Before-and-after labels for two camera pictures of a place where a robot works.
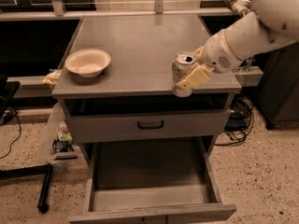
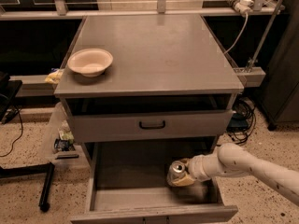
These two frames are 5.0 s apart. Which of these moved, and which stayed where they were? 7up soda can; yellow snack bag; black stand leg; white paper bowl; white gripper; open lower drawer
Moved: 7up soda can; white gripper
Stayed: white paper bowl; black stand leg; open lower drawer; yellow snack bag
